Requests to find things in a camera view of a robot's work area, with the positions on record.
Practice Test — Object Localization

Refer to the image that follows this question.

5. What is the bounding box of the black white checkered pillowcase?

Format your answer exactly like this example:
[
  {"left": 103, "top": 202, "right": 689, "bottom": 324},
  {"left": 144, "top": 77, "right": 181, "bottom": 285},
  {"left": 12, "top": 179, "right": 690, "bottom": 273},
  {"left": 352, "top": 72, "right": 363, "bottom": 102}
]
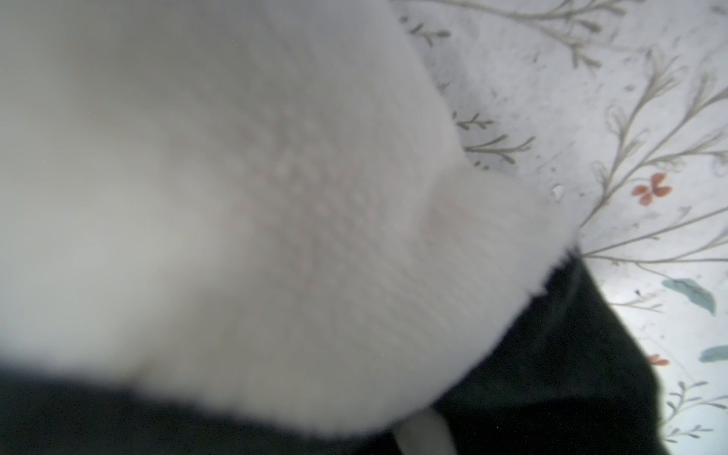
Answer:
[{"left": 1, "top": 1, "right": 665, "bottom": 454}]

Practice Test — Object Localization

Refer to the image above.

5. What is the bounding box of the floral table cloth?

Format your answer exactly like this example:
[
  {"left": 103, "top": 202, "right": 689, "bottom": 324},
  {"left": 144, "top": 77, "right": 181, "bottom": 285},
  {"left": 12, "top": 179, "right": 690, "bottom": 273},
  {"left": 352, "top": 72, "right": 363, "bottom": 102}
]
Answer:
[{"left": 394, "top": 1, "right": 727, "bottom": 454}]

